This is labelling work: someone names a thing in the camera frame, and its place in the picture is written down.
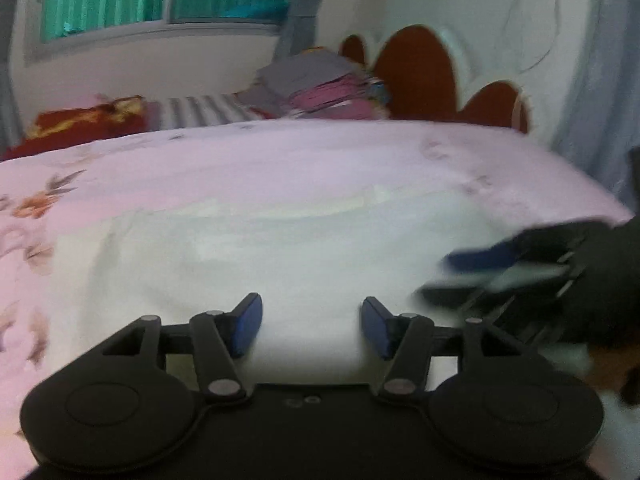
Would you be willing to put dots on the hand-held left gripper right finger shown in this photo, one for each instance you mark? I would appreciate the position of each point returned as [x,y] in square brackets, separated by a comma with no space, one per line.
[376,329]

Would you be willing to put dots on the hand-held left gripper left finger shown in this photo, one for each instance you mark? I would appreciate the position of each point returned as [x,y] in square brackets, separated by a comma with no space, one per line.
[248,322]

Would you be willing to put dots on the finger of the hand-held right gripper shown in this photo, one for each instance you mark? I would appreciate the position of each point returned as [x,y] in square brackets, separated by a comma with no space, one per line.
[450,294]
[480,257]

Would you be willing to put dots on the white knit sweater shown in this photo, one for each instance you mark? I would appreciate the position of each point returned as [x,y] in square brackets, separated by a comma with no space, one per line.
[300,255]

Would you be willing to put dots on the pile of mixed clothes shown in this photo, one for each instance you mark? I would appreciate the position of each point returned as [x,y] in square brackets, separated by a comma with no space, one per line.
[310,85]

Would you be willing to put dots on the bed with pink floral sheet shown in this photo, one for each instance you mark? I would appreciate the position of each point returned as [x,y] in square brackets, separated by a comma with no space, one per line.
[175,170]

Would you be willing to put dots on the white and brown headboard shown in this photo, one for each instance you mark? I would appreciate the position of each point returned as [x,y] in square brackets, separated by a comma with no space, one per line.
[420,75]

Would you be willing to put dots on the pale blue patterned curtain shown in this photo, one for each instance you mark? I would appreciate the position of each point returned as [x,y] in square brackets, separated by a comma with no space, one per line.
[600,85]

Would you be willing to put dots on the grey striped cloth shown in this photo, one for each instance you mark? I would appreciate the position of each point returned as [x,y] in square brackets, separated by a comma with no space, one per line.
[200,109]

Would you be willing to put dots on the red patterned pillow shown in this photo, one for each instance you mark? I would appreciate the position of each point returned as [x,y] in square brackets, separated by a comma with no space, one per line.
[75,122]

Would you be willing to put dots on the grey window curtain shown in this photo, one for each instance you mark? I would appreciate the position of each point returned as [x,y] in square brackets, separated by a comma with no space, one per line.
[305,5]

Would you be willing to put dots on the teal cloth on windowsill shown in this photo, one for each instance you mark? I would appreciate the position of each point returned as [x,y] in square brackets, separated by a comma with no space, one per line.
[255,10]

